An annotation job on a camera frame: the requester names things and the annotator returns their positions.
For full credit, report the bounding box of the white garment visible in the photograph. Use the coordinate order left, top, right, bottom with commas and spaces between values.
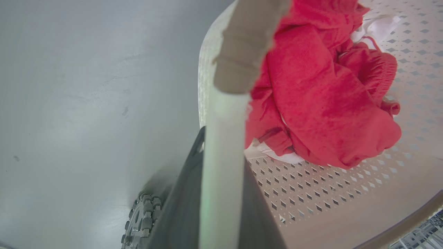
252, 14, 403, 165

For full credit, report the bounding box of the red garment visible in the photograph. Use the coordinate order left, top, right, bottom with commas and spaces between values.
244, 0, 403, 170

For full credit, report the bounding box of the grey robot omni wheel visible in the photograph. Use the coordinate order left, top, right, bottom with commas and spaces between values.
120, 192, 163, 249

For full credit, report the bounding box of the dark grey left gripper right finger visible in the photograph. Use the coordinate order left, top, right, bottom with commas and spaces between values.
242, 158, 288, 249

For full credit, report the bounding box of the grey metal frame structure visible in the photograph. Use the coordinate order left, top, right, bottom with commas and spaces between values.
389, 209, 443, 249

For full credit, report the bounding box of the white basket handle beige grip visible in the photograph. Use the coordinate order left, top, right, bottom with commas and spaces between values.
199, 0, 292, 249

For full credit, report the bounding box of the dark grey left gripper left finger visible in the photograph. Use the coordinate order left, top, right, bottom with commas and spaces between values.
148, 126, 206, 249

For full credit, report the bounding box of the white perforated laundry basket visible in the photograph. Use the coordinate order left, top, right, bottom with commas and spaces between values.
197, 0, 443, 249

